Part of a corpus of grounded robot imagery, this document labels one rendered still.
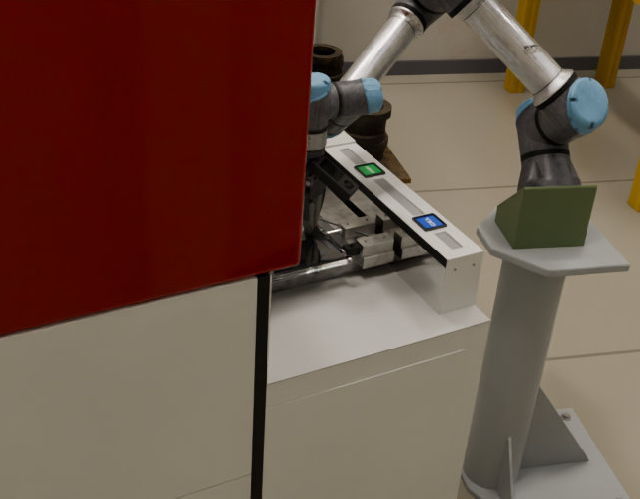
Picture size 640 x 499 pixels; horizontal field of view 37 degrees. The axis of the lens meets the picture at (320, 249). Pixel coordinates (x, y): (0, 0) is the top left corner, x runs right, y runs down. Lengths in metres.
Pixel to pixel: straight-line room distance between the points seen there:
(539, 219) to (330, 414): 0.71
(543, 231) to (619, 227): 1.95
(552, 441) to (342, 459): 0.96
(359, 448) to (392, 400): 0.13
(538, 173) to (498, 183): 2.11
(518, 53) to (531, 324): 0.69
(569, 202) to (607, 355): 1.23
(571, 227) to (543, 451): 0.81
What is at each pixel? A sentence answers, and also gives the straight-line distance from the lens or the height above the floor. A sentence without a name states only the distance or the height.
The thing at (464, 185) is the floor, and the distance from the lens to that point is 4.38.
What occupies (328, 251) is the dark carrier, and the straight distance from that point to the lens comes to 2.09.
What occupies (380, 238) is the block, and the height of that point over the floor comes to 0.91.
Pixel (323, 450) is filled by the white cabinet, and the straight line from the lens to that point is 2.05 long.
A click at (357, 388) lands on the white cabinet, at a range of 1.98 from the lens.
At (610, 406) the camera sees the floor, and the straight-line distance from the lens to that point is 3.27.
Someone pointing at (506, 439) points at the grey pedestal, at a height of 0.21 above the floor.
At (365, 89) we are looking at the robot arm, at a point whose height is 1.24.
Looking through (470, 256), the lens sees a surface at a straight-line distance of 2.03.
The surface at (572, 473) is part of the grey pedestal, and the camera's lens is 2.98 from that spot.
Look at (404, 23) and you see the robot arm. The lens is 2.28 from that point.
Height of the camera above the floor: 2.02
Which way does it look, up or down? 32 degrees down
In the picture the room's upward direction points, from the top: 4 degrees clockwise
